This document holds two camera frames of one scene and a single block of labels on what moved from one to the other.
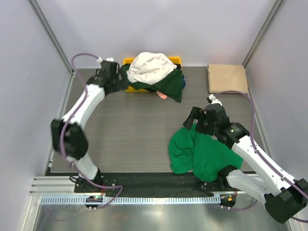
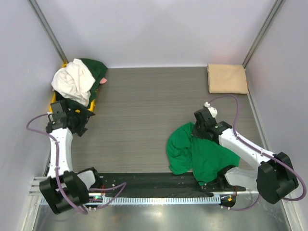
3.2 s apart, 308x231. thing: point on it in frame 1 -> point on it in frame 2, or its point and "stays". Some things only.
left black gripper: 121,83 -> 83,116
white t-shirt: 149,68 -> 75,82
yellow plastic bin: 177,59 -> 91,108
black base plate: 149,185 stays
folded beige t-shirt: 227,77 stays
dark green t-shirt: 171,86 -> 98,71
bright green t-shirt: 202,156 stays
